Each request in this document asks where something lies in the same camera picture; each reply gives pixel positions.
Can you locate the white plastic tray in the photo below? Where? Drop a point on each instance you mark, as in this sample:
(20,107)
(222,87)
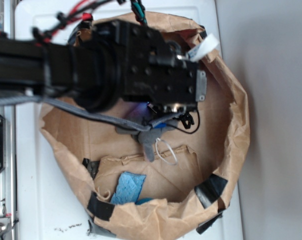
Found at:
(47,207)

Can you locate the grey plush elephant toy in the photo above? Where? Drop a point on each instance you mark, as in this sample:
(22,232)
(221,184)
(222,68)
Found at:
(148,138)

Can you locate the blue sponge cloth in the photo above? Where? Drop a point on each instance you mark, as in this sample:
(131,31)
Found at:
(129,188)

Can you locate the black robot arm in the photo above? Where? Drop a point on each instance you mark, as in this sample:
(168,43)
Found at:
(52,71)

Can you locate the aluminium frame rail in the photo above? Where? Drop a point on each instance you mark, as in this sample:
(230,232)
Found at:
(9,220)

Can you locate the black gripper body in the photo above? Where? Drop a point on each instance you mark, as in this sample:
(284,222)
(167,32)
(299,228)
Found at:
(137,64)

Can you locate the brown paper bag bin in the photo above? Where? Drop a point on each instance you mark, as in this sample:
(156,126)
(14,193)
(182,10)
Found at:
(191,180)

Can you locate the white paper tag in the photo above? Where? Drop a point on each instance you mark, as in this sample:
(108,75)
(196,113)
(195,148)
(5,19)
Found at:
(204,48)

